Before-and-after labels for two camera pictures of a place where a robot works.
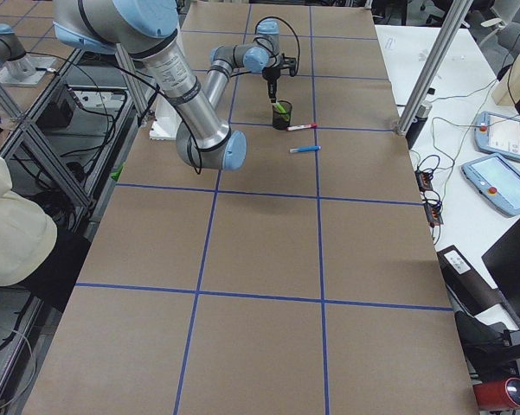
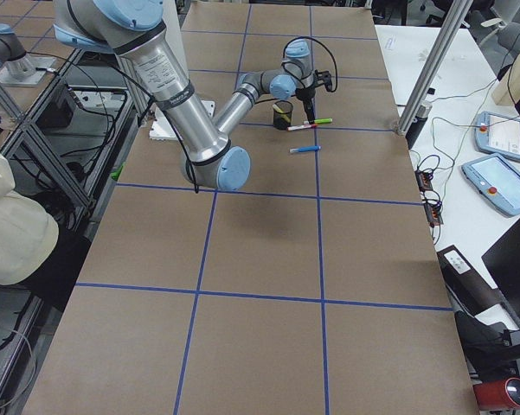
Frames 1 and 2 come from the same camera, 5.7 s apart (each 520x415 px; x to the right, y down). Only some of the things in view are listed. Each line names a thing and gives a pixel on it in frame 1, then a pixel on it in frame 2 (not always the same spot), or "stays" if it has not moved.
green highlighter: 281,109 to 324,120
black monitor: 510,265 stays
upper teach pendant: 502,136 stays
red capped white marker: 301,127 stays
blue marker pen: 304,149 stays
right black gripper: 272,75 to 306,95
